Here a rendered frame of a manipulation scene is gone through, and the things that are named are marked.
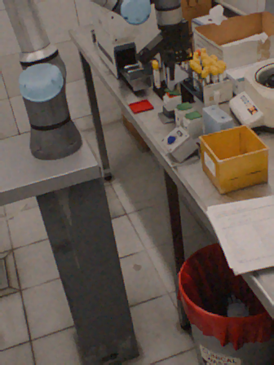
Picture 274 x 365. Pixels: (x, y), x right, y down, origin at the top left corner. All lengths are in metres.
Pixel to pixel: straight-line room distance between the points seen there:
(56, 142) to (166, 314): 1.01
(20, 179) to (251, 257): 0.65
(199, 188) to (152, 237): 1.22
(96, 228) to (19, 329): 0.82
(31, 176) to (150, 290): 1.03
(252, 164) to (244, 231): 0.20
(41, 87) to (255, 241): 0.67
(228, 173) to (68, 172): 0.43
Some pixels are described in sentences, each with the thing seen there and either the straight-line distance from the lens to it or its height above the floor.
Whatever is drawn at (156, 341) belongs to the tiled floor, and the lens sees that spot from 2.12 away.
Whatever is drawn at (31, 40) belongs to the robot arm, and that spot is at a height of 1.20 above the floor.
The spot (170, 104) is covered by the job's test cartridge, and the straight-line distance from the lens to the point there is 1.63.
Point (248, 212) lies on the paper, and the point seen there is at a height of 0.89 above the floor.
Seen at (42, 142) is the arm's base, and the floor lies 0.97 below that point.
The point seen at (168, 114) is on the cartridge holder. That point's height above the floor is 0.90.
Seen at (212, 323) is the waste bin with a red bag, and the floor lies 0.41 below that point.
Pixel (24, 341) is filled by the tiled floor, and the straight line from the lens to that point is 2.26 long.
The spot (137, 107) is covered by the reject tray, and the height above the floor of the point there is 0.88.
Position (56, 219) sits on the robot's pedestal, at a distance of 1.56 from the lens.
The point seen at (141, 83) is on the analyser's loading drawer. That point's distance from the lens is 1.83.
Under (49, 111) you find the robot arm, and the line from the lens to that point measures 1.43.
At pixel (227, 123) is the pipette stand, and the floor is 0.97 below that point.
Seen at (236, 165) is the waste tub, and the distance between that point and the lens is 1.29.
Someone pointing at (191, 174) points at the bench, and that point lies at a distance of 1.40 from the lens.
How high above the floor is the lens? 1.67
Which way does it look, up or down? 35 degrees down
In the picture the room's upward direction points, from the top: 9 degrees counter-clockwise
